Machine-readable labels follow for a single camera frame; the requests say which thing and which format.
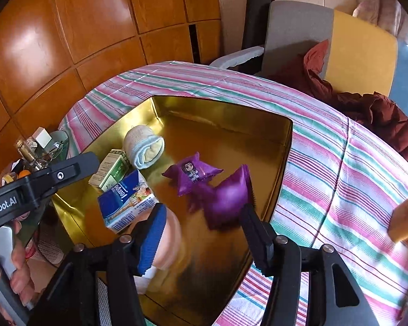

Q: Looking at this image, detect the glass side table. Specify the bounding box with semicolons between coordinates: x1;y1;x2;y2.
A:
7;131;70;177

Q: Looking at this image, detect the peach silicone bottle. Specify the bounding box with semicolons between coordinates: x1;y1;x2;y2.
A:
132;207;182;294

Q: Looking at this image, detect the striped tablecloth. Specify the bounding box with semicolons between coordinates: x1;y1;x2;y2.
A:
58;60;408;326

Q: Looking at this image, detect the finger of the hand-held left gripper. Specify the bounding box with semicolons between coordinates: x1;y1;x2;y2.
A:
51;152;100;192

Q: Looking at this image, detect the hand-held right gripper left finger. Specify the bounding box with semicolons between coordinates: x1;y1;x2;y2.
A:
27;203;167;326

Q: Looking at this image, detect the white mesh wrap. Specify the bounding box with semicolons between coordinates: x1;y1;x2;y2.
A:
30;234;67;265

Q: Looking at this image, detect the gold tin box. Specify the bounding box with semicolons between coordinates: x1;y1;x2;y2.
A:
51;96;293;326

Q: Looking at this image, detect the small white cube box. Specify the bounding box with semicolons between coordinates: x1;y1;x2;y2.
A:
32;127;51;148

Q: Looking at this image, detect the wooden wardrobe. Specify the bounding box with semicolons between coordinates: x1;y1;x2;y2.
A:
0;0;223;184

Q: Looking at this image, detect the patterned pink curtain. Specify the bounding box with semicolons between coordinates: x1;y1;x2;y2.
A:
352;0;408;38

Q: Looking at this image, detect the beige sock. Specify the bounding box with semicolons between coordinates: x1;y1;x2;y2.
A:
123;126;165;170

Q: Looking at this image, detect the plain purple snack packet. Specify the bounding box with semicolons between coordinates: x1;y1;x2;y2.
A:
187;165;255;230

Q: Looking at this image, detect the grey yellow blue armchair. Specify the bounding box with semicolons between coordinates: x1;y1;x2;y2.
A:
209;1;408;116

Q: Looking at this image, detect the person's left hand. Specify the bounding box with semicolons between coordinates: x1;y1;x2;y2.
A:
0;223;38;308

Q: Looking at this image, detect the small green box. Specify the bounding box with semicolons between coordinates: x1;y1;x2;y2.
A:
88;148;130;192

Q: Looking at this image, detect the black rolled mat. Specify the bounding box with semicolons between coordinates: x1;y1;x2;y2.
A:
241;0;276;53

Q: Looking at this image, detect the glass perfume bottle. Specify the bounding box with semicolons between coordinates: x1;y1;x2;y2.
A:
15;137;38;170

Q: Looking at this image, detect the red-brown padded jacket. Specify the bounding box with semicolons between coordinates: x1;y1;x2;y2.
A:
268;39;408;174

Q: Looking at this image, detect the large yellow sponge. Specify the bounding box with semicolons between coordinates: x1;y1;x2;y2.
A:
388;193;408;243

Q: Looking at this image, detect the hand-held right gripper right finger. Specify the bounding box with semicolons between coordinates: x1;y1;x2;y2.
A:
240;204;381;326

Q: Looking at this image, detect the blue tissue packet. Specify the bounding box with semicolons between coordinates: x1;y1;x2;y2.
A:
97;170;157;234

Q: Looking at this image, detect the purple figure-print snack packet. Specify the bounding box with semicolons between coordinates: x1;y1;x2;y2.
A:
161;152;223;197

